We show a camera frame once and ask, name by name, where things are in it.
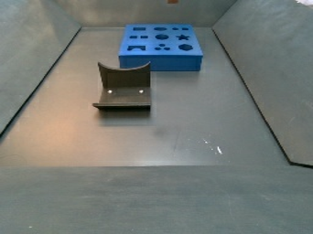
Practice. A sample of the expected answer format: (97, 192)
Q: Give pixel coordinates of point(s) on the black curved holder stand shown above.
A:
(126, 87)

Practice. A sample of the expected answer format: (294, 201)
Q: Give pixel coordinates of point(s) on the blue shape sorter block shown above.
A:
(166, 45)

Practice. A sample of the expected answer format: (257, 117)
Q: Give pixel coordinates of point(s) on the orange tag on wall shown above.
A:
(171, 1)

